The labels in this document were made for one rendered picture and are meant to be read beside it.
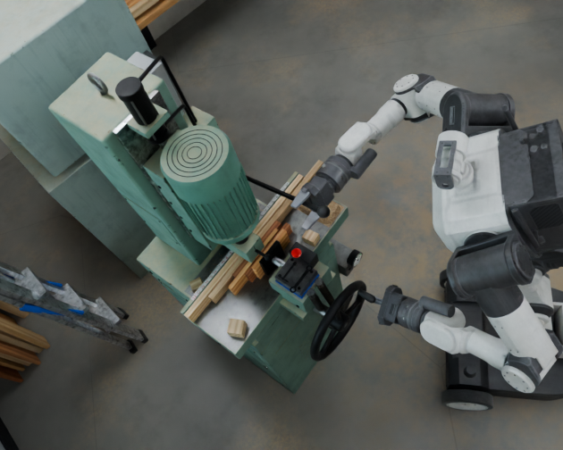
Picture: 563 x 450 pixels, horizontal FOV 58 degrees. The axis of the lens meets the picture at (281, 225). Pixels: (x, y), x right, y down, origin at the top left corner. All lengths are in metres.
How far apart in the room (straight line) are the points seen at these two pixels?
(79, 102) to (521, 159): 1.05
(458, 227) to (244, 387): 1.55
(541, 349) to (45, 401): 2.31
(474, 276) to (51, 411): 2.24
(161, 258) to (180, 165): 0.75
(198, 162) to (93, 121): 0.28
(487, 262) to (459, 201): 0.17
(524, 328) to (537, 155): 0.37
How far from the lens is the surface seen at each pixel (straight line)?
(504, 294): 1.17
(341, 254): 1.95
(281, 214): 1.69
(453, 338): 1.41
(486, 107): 1.38
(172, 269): 1.87
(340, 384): 2.43
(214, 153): 1.20
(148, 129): 1.24
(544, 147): 1.24
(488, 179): 1.24
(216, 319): 1.63
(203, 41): 3.84
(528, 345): 1.24
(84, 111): 1.37
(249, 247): 1.55
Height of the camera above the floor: 2.38
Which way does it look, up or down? 60 degrees down
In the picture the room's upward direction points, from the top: 21 degrees counter-clockwise
